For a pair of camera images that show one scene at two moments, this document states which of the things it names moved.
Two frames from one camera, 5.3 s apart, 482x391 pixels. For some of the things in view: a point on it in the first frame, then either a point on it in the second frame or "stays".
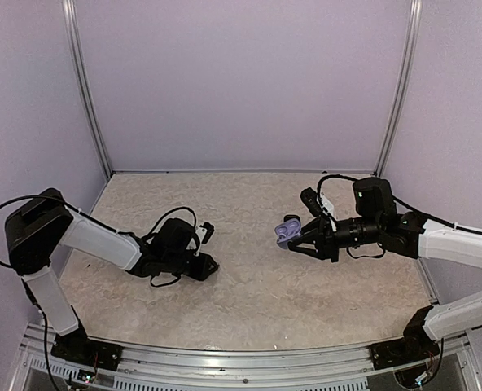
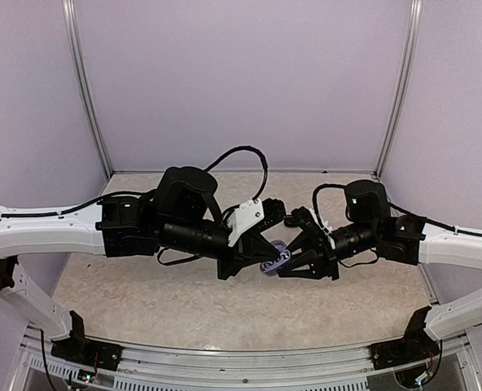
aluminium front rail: x=150 y=367 stays
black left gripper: x=202 y=272 to x=243 y=257
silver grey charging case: x=288 y=230 to x=270 y=268
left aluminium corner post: x=72 y=22 stays
